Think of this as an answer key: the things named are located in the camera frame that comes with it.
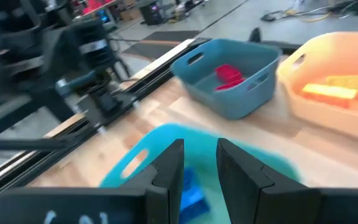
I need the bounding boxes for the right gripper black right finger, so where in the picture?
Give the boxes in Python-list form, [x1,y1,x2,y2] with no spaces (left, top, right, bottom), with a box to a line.
[216,138,358,224]

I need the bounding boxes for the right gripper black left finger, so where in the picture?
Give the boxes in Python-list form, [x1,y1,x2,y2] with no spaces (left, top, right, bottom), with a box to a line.
[0,138,185,224]

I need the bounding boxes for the blue toy building block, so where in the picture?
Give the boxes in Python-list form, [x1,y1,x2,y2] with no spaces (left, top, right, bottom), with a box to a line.
[178,167,211,224]

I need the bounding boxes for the teal plastic bin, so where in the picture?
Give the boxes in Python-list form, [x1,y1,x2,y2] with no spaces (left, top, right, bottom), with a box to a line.
[99,123,303,224]

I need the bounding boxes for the yellow toy building block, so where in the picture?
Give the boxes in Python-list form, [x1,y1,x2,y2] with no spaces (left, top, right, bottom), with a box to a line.
[325,73,358,91]
[300,83,358,108]

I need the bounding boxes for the red toy building block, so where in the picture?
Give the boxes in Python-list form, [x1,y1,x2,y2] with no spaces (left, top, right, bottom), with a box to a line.
[214,63,244,83]
[213,77,247,92]

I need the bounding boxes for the orange plastic bin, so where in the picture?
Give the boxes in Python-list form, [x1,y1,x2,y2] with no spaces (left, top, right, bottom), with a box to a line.
[277,30,358,147]

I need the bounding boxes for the slate blue plastic bin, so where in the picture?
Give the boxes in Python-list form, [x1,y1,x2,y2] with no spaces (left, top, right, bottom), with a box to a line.
[170,38,282,121]

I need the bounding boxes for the black hazard striped floor mat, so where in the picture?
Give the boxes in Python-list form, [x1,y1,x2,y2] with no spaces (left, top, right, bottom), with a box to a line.
[121,30,202,62]

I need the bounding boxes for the brown cardboard box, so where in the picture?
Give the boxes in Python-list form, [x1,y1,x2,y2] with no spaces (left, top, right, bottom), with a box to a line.
[118,6,138,21]

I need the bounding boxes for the black computer tower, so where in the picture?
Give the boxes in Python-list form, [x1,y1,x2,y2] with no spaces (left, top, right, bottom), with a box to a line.
[138,0,167,26]

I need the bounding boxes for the black aluminium table frame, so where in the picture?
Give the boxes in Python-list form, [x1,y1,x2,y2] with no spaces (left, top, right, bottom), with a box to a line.
[0,37,213,215]

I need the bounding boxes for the tangled floor cables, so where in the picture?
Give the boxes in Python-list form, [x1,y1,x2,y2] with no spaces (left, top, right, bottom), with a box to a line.
[261,1,358,23]

